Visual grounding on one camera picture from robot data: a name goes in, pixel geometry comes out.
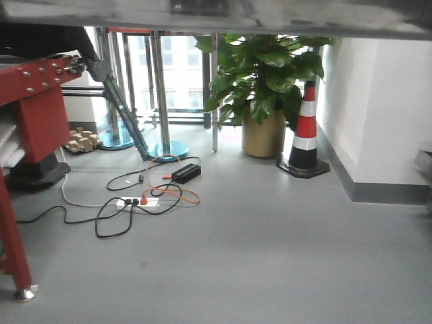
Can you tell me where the black power adapter brick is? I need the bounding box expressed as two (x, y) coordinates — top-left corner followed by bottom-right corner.
(171, 163), (201, 184)

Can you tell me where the chrome stanchion with blue base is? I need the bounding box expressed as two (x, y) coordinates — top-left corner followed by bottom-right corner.
(148, 30), (189, 163)

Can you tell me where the gold plant pot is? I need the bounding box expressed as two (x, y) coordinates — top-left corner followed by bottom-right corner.
(242, 109), (286, 158)

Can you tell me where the white power strip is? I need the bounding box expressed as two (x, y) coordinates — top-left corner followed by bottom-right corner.
(115, 196), (159, 211)

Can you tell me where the red white traffic cone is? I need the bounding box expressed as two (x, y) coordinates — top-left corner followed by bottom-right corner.
(276, 81), (330, 179)

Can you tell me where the green potted plant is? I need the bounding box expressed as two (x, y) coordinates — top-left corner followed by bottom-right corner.
(195, 33), (333, 129)

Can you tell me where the thin chrome pole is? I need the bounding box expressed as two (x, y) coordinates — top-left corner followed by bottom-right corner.
(211, 33), (219, 153)

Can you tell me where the wooden blocks pile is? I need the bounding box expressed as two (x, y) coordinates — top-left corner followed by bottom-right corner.
(64, 127), (103, 154)

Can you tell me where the black slanted conveyor leg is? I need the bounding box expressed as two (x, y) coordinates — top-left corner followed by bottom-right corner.
(83, 58), (149, 161)

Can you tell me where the orange cable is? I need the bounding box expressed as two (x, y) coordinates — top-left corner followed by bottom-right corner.
(140, 154), (201, 207)

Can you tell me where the black power cable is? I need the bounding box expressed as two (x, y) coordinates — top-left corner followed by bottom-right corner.
(16, 155), (203, 239)

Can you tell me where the white cable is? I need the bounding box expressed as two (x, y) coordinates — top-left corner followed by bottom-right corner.
(59, 146), (117, 209)

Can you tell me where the red metal machine frame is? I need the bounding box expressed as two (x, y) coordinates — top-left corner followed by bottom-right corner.
(1, 55), (85, 302)

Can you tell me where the stainless steel shelf rail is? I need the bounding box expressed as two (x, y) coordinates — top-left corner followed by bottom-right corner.
(1, 1), (431, 41)

